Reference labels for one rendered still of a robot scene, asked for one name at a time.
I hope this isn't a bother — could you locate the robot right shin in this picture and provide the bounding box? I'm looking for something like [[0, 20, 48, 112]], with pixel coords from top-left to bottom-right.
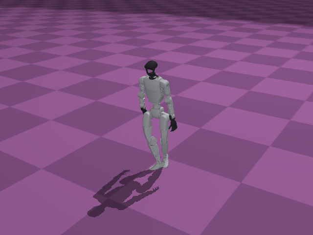
[[147, 142, 161, 165]]

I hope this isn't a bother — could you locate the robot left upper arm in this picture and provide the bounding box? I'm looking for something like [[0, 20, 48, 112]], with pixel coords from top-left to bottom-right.
[[159, 79, 171, 103]]

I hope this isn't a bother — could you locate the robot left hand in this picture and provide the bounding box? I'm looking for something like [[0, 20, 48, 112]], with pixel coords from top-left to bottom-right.
[[169, 115, 177, 132]]

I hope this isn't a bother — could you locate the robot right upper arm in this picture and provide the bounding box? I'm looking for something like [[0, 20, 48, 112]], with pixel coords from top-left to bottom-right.
[[138, 76, 146, 98]]

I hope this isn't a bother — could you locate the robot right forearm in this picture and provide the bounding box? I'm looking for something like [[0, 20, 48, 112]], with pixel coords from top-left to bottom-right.
[[138, 97, 145, 109]]

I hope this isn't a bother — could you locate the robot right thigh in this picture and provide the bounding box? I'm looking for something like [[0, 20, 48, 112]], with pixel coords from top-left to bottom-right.
[[142, 111, 157, 145]]

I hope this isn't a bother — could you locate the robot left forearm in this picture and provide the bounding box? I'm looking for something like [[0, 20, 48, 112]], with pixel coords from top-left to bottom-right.
[[167, 98, 175, 119]]

